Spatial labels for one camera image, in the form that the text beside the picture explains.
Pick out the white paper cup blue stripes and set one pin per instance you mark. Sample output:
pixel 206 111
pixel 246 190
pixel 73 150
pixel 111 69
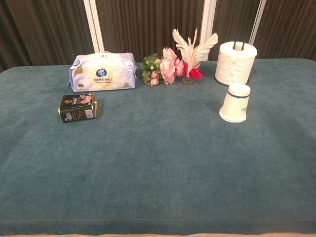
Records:
pixel 234 108

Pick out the teal velvet tablecloth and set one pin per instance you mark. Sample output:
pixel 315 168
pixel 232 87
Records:
pixel 158 160

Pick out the pink artificial flower bouquet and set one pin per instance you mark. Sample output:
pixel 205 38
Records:
pixel 168 66

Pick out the white feather shuttlecock red base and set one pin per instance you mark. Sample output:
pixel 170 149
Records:
pixel 190 56

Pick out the pale blue tissue pack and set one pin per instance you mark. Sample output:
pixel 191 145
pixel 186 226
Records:
pixel 103 74

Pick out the black luncheon meat can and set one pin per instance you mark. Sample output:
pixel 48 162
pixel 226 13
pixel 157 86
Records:
pixel 77 108

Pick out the white paper towel roll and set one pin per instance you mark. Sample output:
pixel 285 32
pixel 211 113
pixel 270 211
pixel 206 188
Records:
pixel 234 66

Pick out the dark slatted partition panel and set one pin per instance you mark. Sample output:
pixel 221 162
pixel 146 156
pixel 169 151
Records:
pixel 234 19
pixel 44 29
pixel 291 27
pixel 148 24

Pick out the white partition post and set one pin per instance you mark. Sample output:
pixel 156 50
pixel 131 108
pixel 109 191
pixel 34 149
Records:
pixel 258 19
pixel 207 24
pixel 95 24

